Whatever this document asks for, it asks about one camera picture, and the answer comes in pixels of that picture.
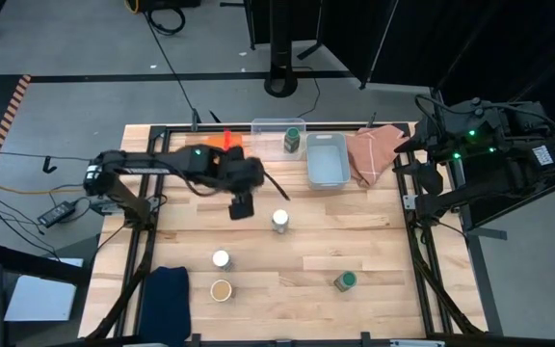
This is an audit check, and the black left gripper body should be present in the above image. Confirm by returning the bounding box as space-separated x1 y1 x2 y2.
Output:
214 146 267 194

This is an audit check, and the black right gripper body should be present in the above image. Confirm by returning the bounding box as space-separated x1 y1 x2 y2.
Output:
426 125 458 165

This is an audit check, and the green-lid spice jar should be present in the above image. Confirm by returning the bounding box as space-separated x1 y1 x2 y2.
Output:
283 126 302 154
332 270 358 293

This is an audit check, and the white-lid spice jar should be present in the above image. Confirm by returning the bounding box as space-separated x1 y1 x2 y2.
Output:
211 249 235 273

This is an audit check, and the tan-lid spice jar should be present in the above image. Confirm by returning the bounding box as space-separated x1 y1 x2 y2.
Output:
209 279 234 304

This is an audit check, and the white-lid bagel seasoning jar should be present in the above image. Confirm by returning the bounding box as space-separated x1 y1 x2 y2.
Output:
271 208 291 235

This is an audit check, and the orange translucent plastic bin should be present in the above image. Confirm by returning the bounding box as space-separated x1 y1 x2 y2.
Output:
204 127 245 150

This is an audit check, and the clear plastic bin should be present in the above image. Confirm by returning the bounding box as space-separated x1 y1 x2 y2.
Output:
251 118 307 163

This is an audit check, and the pink cloth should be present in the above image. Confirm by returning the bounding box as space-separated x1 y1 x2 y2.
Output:
345 124 411 189

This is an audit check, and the light grey plastic bin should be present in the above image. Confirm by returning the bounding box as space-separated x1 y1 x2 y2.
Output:
304 132 353 189

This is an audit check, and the black partition curtain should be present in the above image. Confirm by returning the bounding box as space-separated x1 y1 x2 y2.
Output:
315 0 555 227

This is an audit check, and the black stand pole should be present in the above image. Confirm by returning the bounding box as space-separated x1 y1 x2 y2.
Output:
263 0 299 98

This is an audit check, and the navy blue cloth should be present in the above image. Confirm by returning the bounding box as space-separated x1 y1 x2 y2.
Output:
138 266 193 347

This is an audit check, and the black power adapter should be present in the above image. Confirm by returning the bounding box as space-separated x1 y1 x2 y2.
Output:
36 200 77 228

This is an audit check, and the white board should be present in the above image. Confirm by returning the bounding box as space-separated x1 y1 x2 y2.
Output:
3 257 85 323

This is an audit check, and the orange black hazard tape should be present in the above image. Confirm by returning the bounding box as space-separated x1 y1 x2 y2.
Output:
0 74 33 182

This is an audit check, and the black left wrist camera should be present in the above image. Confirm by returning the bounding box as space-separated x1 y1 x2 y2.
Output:
227 192 255 222

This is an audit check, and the black aluminium table frame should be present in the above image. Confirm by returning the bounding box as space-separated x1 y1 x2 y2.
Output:
87 122 484 338

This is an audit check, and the coiled black cable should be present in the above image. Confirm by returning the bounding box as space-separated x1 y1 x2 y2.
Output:
146 7 187 37

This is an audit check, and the yellow cable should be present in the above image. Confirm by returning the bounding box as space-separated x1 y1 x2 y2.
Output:
0 180 86 197

